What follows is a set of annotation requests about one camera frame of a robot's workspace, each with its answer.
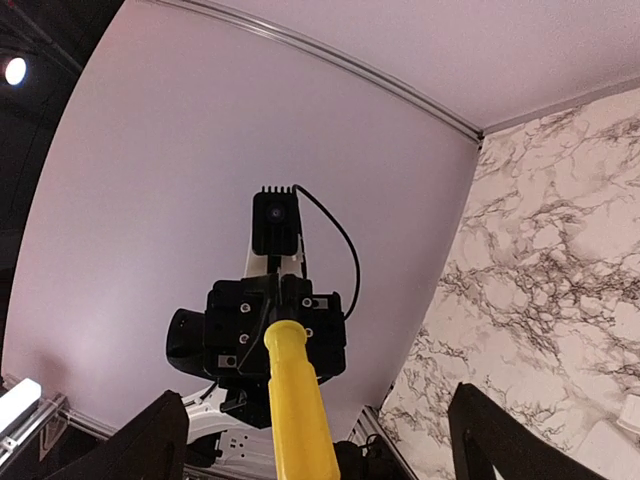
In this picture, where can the left aluminium frame post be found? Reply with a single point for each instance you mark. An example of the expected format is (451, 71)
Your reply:
(335, 57)

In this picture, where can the white remote control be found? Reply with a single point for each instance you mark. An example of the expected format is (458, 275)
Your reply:
(629, 417)

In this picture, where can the front aluminium rail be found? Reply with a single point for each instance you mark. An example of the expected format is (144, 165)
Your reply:
(223, 445)

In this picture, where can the ceiling spot light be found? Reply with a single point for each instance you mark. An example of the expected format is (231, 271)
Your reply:
(14, 70)

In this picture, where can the white light bar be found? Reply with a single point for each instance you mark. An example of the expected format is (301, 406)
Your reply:
(18, 400)

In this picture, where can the yellow handled screwdriver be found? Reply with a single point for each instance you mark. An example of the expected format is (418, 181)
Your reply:
(303, 446)

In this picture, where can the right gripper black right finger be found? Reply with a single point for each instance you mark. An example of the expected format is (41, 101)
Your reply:
(488, 443)

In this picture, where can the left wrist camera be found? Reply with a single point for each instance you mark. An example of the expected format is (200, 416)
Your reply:
(276, 222)

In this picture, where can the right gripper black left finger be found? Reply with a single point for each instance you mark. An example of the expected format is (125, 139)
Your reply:
(151, 446)

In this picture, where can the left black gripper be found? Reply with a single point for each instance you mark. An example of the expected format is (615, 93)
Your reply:
(239, 311)

